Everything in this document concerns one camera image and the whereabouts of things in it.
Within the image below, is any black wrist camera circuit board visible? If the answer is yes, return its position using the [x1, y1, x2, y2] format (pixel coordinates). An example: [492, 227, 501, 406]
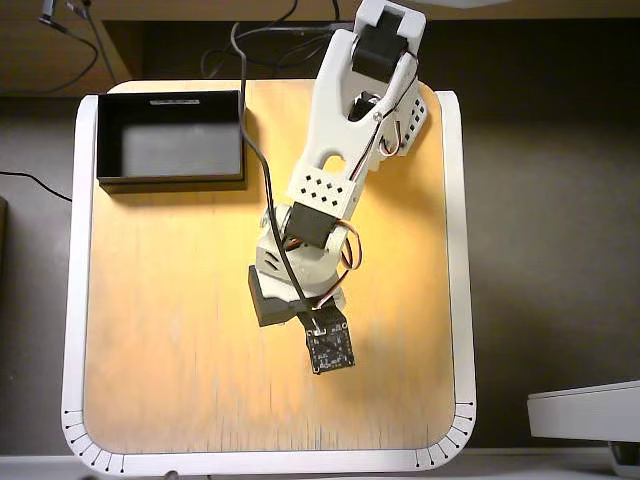
[299, 305, 357, 376]

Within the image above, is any wooden furniture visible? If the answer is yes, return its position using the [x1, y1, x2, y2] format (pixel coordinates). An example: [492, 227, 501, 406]
[0, 0, 132, 97]

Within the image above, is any straight hanging black cable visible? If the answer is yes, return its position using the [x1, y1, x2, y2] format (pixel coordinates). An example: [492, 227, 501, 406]
[82, 0, 119, 85]

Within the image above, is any thin black floor cable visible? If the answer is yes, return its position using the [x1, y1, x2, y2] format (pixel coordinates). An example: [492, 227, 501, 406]
[0, 171, 74, 204]

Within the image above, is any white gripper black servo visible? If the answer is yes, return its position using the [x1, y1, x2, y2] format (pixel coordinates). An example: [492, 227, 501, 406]
[248, 234, 347, 330]

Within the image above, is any black rectangular bin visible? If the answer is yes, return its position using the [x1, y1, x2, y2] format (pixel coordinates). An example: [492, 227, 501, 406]
[96, 89, 249, 195]

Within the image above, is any looped black cable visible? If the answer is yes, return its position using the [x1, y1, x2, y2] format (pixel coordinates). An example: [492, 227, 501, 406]
[38, 12, 100, 96]

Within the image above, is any black cable bundle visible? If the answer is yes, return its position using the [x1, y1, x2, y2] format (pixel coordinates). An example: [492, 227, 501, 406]
[199, 0, 354, 79]

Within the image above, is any thick black camera cable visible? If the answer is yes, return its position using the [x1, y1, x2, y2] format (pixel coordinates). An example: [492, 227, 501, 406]
[229, 19, 326, 335]

